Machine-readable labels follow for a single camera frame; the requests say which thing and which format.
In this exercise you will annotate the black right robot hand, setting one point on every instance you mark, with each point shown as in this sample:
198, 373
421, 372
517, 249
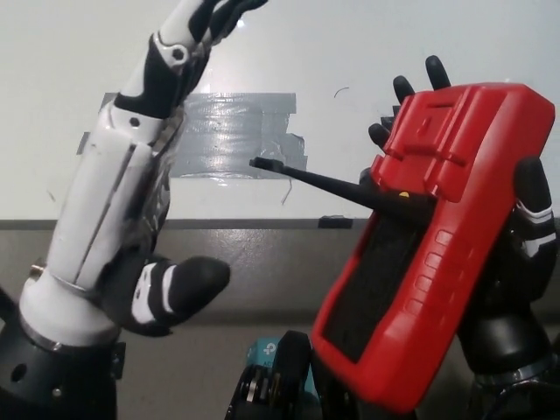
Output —
512, 315

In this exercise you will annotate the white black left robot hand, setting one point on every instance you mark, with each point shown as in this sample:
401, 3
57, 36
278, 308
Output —
100, 219

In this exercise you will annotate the red digital multimeter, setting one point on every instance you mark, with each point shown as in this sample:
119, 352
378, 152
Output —
459, 240

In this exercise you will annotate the black teal robot torso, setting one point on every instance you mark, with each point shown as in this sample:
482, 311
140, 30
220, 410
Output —
280, 380

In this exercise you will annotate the small black tape strip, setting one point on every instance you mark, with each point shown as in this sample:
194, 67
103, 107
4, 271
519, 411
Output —
335, 222

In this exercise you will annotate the black tape patch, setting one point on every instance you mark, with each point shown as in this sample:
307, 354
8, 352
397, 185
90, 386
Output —
388, 121

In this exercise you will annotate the grey duct tape patch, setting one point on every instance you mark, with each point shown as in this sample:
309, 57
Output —
236, 131

